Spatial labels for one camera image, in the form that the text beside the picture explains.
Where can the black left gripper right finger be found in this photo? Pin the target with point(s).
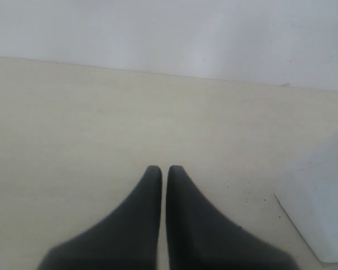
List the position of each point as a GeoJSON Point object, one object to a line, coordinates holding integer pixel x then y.
{"type": "Point", "coordinates": [200, 237]}

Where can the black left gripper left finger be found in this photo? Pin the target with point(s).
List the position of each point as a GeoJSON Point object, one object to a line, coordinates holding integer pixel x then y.
{"type": "Point", "coordinates": [125, 239]}

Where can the white mannequin head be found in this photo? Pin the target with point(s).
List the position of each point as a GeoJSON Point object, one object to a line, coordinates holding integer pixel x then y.
{"type": "Point", "coordinates": [307, 190]}

